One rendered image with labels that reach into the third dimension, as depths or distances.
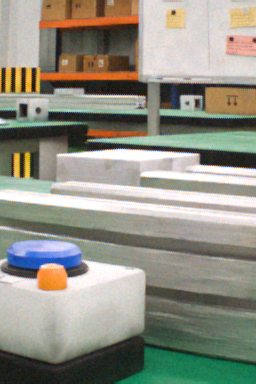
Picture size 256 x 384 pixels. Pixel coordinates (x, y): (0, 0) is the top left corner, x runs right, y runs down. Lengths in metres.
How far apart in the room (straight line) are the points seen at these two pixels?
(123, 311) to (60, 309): 0.05
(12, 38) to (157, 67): 4.92
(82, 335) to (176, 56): 3.67
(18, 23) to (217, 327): 8.26
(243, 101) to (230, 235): 4.62
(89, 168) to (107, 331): 0.35
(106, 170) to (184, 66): 3.29
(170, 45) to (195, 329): 3.61
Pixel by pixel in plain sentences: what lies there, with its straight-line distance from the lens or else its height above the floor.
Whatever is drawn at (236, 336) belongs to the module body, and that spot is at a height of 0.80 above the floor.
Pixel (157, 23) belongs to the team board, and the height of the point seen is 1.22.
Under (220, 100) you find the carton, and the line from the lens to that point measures 5.22.
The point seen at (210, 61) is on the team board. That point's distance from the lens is 4.00.
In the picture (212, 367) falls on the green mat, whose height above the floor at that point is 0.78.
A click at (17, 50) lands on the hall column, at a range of 8.73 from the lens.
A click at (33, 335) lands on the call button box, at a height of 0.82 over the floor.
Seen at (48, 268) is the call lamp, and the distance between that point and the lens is 0.45.
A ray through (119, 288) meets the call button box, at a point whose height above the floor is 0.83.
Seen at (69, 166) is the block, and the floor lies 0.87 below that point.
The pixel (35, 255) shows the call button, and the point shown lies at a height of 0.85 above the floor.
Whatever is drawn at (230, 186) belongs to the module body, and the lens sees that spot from 0.73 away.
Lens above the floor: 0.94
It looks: 6 degrees down
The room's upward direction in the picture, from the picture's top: 1 degrees clockwise
